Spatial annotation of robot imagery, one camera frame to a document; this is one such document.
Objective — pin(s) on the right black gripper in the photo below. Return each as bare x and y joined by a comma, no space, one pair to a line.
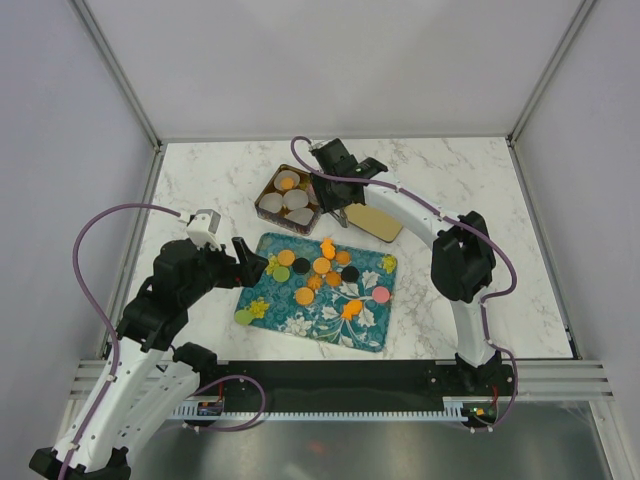
325,202

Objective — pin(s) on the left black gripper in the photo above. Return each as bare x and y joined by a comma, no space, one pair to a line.
248,271

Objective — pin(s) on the black sandwich cookie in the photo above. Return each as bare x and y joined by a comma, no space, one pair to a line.
350,274
301,266

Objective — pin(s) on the orange dotted cookie packed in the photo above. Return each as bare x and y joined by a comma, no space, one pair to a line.
286,184

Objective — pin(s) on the orange swirl cookie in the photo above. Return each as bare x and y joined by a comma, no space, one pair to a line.
343,258
315,282

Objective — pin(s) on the gold tin lid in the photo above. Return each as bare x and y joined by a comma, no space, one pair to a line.
374,222

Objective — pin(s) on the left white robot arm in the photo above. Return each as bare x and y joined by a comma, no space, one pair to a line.
117,421

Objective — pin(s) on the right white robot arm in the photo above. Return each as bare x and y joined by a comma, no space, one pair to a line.
461,263

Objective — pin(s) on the green sandwich cookie upper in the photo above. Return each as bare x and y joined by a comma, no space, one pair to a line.
281,274

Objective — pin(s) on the white paper cup right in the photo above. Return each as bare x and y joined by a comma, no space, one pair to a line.
311,194

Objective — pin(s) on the white paper cup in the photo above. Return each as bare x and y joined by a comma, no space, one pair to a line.
295,199
301,216
272,202
311,194
286,173

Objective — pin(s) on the white paper cup top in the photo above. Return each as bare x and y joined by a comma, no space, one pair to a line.
286,173

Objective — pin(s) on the green sandwich cookie edge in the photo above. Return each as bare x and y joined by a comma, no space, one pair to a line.
243,317

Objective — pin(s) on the white paper cup centre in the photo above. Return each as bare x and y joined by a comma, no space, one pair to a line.
295,199

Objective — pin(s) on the dark square cookie tin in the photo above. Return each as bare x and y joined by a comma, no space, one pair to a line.
280,218

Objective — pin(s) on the white paper cup left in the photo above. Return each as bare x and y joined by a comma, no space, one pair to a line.
272,202

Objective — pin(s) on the white paper cup bottom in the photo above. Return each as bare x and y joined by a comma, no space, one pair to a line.
301,216

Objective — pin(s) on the orange dotted round cookie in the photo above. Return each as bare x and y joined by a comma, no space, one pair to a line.
322,266

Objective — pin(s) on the orange fish cookie top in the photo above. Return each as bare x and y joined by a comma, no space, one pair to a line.
328,249

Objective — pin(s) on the orange fish cookie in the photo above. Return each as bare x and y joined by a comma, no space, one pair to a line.
328,249
351,309

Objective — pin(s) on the orange chip cookie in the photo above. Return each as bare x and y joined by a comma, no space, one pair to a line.
333,279

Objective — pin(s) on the teal floral tray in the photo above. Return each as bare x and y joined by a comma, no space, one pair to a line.
275,309

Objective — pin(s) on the orange fish cookie bottom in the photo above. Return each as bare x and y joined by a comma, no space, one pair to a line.
351,309

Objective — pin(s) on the pink sandwich cookie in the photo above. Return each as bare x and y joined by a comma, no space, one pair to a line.
381,294

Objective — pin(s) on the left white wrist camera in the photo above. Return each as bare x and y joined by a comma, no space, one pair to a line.
201,228

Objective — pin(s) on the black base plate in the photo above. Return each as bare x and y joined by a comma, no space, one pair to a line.
354,385

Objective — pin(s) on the white slotted cable duct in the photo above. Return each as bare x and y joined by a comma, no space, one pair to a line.
194,410

